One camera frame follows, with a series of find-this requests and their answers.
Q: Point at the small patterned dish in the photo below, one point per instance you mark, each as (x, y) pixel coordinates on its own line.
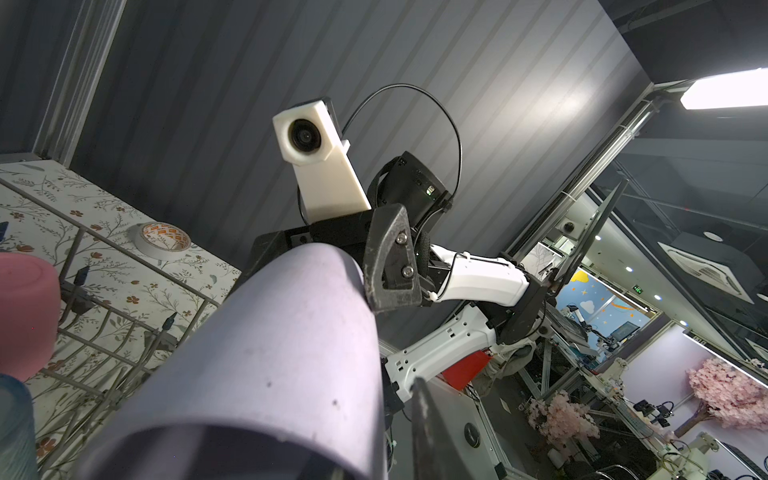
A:
(161, 241)

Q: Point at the lilac cup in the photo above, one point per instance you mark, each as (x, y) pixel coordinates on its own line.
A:
(282, 382)

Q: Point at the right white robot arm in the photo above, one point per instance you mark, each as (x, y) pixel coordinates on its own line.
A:
(502, 301)

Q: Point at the clear blue cup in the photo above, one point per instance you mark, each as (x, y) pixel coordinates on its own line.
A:
(18, 447)

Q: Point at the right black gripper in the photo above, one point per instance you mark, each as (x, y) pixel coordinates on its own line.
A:
(381, 242)

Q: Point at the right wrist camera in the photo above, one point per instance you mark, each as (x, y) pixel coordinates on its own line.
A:
(310, 140)

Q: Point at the grey wire dish rack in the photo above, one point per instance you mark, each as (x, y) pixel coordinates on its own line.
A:
(122, 313)

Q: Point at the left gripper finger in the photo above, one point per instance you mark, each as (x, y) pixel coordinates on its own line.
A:
(435, 456)

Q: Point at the pink cup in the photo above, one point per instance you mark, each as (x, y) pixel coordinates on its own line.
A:
(30, 312)

